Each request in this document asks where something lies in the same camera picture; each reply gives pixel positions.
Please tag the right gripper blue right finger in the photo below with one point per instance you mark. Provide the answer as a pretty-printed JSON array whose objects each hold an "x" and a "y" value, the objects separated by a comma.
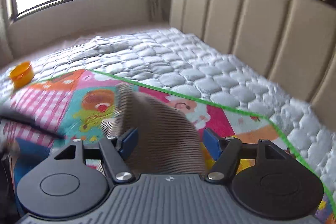
[{"x": 225, "y": 152}]

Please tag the beige black striped garment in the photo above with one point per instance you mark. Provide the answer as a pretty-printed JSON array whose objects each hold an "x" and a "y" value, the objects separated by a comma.
[{"x": 167, "y": 142}]

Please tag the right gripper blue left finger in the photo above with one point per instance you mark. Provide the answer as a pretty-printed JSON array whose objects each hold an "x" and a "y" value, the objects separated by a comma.
[{"x": 115, "y": 151}]

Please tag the orange plastic cup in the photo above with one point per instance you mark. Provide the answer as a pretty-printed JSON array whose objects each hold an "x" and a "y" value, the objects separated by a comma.
[{"x": 22, "y": 75}]

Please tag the white quilted mattress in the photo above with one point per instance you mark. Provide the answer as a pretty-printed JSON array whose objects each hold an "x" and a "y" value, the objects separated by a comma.
[{"x": 169, "y": 59}]

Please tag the beige padded headboard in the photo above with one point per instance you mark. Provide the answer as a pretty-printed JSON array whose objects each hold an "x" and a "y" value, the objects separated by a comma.
[{"x": 290, "y": 42}]

